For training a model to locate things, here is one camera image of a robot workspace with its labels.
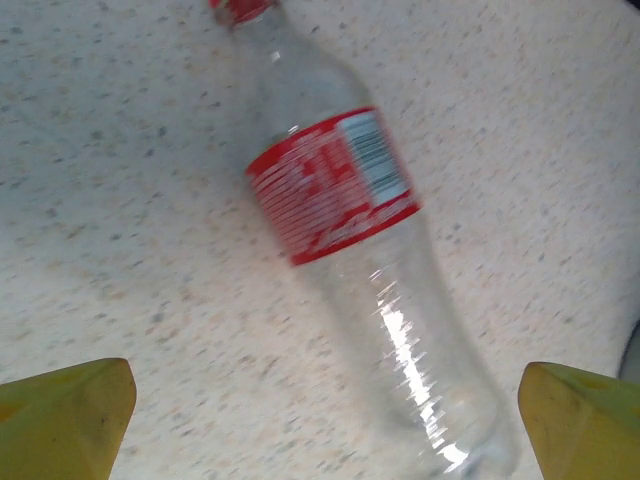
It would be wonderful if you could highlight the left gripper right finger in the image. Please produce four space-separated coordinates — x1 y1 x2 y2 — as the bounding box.
517 362 640 480

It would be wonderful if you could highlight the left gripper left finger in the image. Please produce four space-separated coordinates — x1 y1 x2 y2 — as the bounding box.
0 356 138 480

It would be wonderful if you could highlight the Coke bottle with red cap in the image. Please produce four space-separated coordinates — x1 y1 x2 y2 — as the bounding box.
207 0 521 480

